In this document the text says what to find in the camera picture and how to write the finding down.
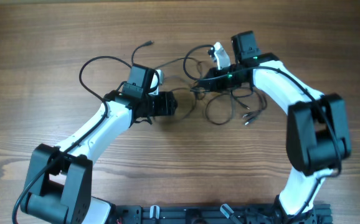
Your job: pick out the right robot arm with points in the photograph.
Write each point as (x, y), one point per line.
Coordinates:
(317, 126)

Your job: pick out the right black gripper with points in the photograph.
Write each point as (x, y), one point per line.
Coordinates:
(213, 73)

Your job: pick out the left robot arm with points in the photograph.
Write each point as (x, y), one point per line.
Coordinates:
(58, 186)

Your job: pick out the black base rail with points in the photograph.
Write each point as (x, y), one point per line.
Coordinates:
(195, 214)

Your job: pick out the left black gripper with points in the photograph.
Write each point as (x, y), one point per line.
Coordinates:
(165, 107)

